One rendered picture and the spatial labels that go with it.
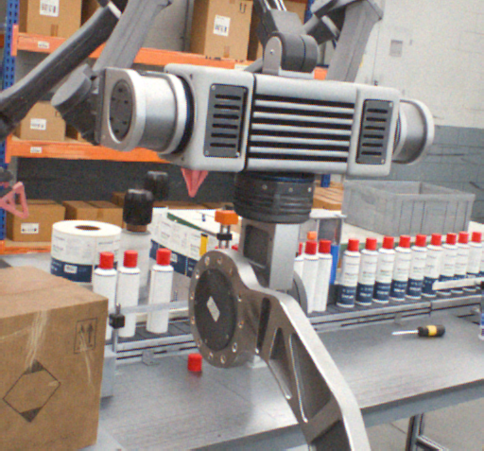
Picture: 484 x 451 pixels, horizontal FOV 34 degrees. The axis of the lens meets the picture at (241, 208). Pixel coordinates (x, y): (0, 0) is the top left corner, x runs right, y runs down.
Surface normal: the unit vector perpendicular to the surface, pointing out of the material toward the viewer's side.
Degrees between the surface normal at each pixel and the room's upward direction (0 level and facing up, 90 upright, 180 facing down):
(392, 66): 90
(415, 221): 90
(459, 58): 90
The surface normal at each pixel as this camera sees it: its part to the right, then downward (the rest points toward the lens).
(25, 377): 0.74, 0.19
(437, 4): 0.51, 0.20
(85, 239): 0.18, 0.18
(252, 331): -0.85, 0.00
